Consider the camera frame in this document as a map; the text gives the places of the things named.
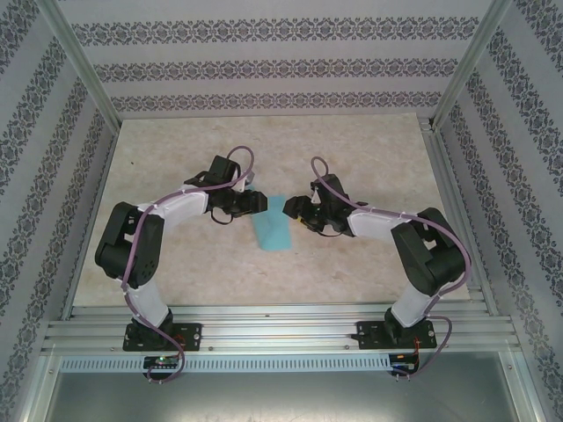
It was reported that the thin black right gripper cable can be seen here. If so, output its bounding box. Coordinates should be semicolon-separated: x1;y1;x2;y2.
314;222;351;239

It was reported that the thin black left gripper cable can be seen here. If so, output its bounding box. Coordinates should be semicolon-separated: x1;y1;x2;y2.
208;209;237;228

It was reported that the small circuit board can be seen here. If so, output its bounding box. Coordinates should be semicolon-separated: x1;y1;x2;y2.
390;353;419;370
143;355;181;370

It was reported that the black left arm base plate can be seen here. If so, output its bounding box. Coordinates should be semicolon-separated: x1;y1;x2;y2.
122;323;203;353

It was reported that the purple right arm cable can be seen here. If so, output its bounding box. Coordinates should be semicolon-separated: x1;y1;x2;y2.
310;156;468;382

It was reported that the teal cloth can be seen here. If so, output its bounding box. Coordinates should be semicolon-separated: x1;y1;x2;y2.
248;186;294;254

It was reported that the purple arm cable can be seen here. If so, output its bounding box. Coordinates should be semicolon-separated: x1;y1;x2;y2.
310;156;468;382
121;146;259;386

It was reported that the aluminium side rail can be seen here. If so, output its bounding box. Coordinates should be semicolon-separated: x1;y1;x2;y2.
59;125;122;320
420;116;501;316

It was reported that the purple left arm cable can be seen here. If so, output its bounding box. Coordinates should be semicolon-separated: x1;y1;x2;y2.
121;146;259;386

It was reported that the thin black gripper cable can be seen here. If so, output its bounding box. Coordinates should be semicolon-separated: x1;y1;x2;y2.
208;209;237;228
314;222;351;239

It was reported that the aluminium mounting rail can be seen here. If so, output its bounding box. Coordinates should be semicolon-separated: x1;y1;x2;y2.
41;302;524;355

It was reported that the aluminium frame post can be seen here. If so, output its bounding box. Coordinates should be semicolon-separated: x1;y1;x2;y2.
501;351;553;422
430;0;515;131
11;353;61;422
37;0;122;131

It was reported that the slotted grey cable duct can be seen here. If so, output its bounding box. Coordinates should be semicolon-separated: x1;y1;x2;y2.
59;353;421;375

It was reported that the grey metal panel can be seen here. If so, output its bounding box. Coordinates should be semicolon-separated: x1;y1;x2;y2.
41;372;527;422

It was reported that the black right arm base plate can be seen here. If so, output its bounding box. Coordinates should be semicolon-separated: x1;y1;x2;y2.
356;320;437;352

